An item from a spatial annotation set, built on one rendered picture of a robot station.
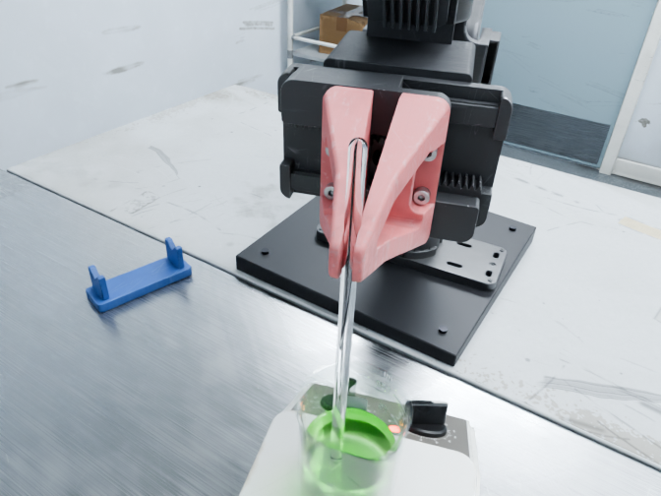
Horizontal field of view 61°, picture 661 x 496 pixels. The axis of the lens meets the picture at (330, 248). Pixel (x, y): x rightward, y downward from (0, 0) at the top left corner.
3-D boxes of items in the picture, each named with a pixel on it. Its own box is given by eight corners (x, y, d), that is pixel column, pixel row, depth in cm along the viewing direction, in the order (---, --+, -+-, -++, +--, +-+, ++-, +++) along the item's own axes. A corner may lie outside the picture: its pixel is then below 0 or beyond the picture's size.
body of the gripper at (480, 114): (515, 102, 22) (510, 49, 28) (272, 74, 24) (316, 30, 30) (484, 235, 26) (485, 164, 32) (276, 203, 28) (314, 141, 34)
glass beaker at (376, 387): (277, 473, 30) (275, 369, 26) (365, 440, 32) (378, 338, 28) (324, 580, 26) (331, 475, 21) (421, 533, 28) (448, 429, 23)
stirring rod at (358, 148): (329, 492, 29) (350, 132, 17) (339, 494, 29) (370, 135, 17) (326, 503, 28) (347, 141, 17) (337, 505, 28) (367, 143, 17)
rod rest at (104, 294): (177, 260, 61) (173, 232, 59) (193, 275, 58) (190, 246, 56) (86, 296, 55) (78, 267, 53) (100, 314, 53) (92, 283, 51)
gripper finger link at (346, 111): (507, 198, 16) (503, 87, 23) (268, 163, 17) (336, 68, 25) (464, 361, 20) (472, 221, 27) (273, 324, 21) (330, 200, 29)
